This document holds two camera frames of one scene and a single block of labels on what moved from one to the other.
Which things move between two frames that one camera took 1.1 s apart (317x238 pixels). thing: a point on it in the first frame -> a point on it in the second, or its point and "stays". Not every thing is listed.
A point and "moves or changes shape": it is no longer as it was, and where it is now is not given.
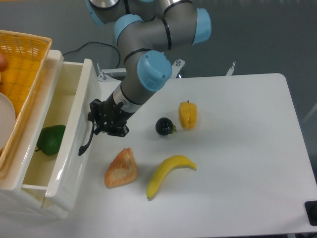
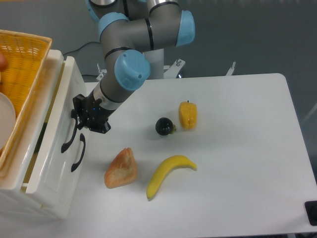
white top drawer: [70, 98] moves or changes shape
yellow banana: [164, 168] stays
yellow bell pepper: [187, 113] stays
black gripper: [114, 118] -> [92, 112]
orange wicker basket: [26, 55] stays
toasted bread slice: [122, 170] stays
